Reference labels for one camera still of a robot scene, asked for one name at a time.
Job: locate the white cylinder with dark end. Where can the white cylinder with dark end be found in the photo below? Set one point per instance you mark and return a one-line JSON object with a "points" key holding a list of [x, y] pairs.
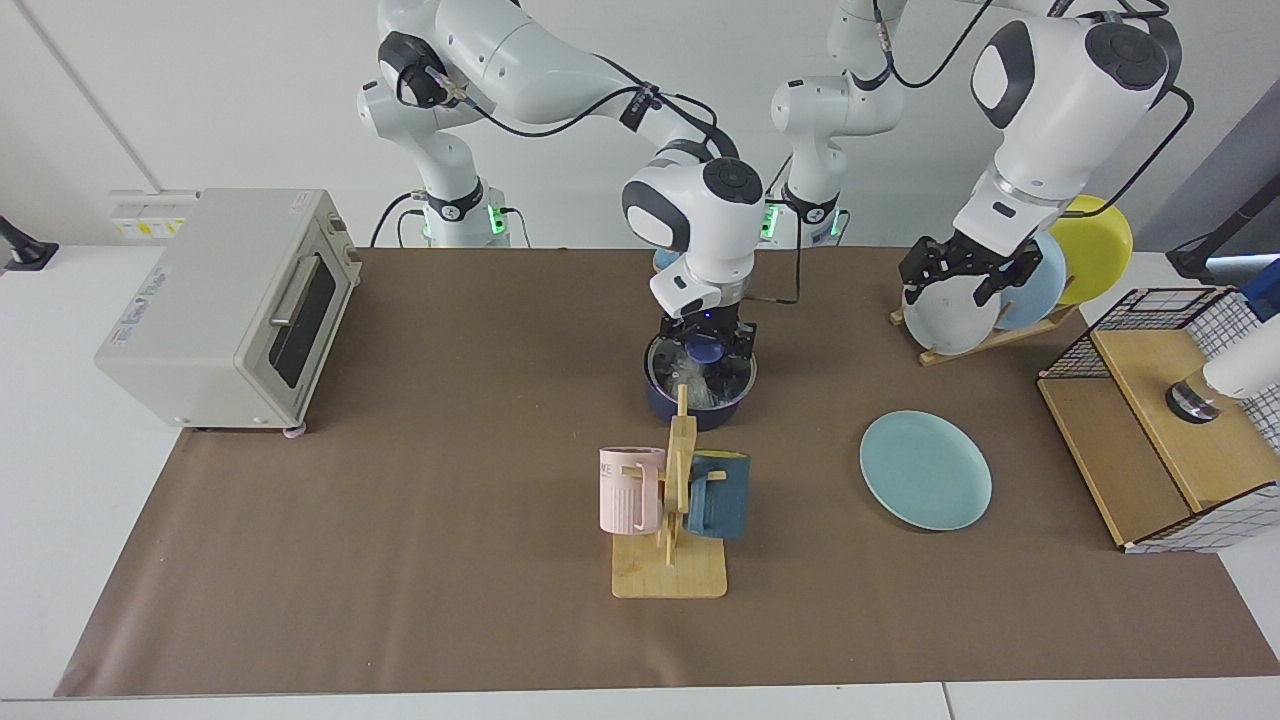
{"points": [[1245, 368]]}

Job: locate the dark teal cup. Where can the dark teal cup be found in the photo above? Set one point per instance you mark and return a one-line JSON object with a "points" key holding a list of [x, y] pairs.
{"points": [[722, 500]]}

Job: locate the blue device part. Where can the blue device part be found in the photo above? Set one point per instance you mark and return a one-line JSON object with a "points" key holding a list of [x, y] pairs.
{"points": [[1268, 300]]}

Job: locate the small blue round thing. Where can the small blue round thing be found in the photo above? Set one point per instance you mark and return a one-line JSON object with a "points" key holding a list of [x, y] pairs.
{"points": [[661, 262]]}

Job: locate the brown table cloth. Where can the brown table cloth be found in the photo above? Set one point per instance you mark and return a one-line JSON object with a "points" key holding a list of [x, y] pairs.
{"points": [[300, 600]]}

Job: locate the wooden plate rack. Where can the wooden plate rack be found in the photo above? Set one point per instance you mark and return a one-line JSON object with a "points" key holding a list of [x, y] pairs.
{"points": [[1000, 340]]}

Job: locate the light blue round plate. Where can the light blue round plate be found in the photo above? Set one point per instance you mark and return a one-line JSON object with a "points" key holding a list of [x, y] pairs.
{"points": [[1040, 295]]}

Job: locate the white vermicelli bundle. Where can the white vermicelli bundle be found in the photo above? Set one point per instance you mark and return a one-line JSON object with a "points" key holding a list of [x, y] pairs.
{"points": [[705, 392]]}

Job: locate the glass lid with blue knob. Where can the glass lid with blue knob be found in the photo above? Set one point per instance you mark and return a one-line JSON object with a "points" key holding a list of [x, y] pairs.
{"points": [[708, 352]]}

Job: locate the wooden cup stand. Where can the wooden cup stand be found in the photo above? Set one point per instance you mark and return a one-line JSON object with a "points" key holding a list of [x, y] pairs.
{"points": [[670, 575]]}

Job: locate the yellow round plate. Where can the yellow round plate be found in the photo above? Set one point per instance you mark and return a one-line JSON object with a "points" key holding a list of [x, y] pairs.
{"points": [[1095, 250]]}

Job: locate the pink ribbed cup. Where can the pink ribbed cup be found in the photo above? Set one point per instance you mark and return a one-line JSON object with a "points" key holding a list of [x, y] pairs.
{"points": [[625, 495]]}

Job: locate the pale toaster oven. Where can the pale toaster oven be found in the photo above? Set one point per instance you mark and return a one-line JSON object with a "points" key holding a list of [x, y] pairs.
{"points": [[200, 320]]}

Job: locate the white wall socket panel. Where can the white wall socket panel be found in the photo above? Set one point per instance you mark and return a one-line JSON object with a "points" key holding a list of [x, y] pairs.
{"points": [[150, 212]]}

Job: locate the white round plate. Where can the white round plate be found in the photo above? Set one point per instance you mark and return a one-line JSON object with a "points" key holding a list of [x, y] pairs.
{"points": [[950, 320]]}

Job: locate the teal round plate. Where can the teal round plate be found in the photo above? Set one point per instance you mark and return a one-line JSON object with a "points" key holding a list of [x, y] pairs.
{"points": [[925, 470]]}

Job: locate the black clamp mount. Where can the black clamp mount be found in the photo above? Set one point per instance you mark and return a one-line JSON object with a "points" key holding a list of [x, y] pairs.
{"points": [[30, 255]]}

